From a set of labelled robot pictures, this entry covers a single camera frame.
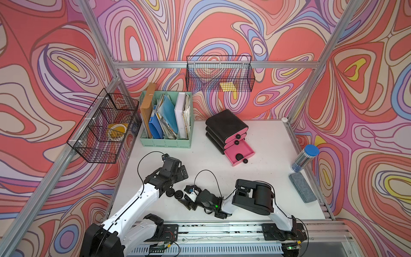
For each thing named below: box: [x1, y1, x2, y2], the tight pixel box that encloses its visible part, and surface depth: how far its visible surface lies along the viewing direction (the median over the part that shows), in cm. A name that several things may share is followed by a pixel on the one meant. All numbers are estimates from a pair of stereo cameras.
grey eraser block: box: [288, 172, 317, 204], surface depth 87 cm
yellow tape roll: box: [107, 123, 129, 141], surface depth 80 cm
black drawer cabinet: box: [205, 109, 249, 155], surface depth 98 cm
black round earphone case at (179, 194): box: [174, 190, 184, 200], surface depth 85 cm
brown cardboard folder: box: [140, 82, 156, 139], surface depth 87 cm
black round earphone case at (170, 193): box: [165, 187, 175, 198], surface depth 86 cm
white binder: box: [174, 92, 188, 140], surface depth 95 cm
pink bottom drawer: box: [223, 139, 256, 167], surface depth 101 cm
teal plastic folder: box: [157, 94, 179, 134], surface depth 95 cm
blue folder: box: [148, 113, 164, 140], surface depth 95 cm
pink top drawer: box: [224, 127, 249, 145], surface depth 93 cm
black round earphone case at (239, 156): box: [235, 153, 245, 161], surface depth 101 cm
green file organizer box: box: [139, 91, 194, 149], surface depth 97 cm
